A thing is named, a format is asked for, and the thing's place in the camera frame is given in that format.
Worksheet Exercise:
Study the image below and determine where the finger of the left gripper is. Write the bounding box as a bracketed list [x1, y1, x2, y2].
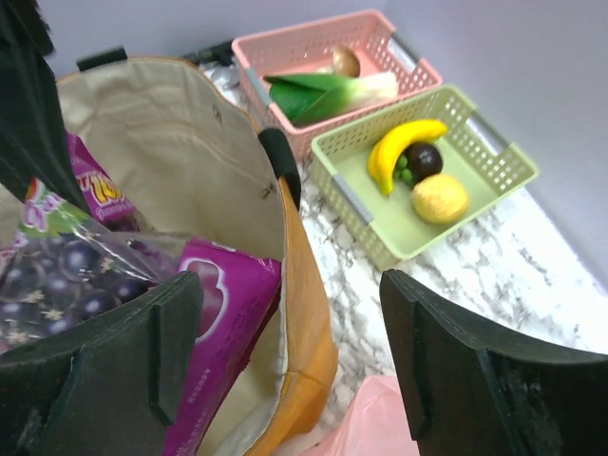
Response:
[1, 0, 88, 211]

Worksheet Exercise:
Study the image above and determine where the yellow banana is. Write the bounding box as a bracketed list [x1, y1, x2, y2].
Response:
[367, 119, 448, 196]

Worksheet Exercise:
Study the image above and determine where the brown toy mushroom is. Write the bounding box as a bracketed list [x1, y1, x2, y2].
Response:
[316, 45, 361, 78]

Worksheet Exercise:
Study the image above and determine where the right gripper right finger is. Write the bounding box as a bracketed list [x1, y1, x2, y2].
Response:
[379, 269, 607, 455]

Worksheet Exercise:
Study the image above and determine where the yellow Trader Joe's tote bag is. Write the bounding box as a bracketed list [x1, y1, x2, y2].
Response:
[0, 45, 341, 456]

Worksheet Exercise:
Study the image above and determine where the green leek vegetable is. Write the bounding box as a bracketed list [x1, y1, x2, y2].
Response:
[263, 72, 399, 127]

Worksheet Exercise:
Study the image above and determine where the purple grape candy packet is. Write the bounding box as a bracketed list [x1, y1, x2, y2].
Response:
[1, 134, 281, 455]

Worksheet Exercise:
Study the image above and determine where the yellow lemon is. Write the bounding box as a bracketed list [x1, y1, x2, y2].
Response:
[411, 174, 469, 224]

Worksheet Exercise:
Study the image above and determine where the pink plastic basket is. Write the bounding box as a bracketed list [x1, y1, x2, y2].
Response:
[232, 9, 443, 162]

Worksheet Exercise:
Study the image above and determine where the pink plastic grocery bag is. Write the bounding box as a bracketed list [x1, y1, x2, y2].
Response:
[304, 375, 419, 456]

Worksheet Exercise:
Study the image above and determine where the dark brown round fruit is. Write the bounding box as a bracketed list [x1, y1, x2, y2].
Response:
[393, 142, 444, 187]

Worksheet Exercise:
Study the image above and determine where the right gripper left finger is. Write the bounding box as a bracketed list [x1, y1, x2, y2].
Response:
[1, 273, 202, 455]

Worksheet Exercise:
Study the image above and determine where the green plastic basket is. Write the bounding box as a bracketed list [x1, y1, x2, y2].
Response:
[312, 85, 539, 270]

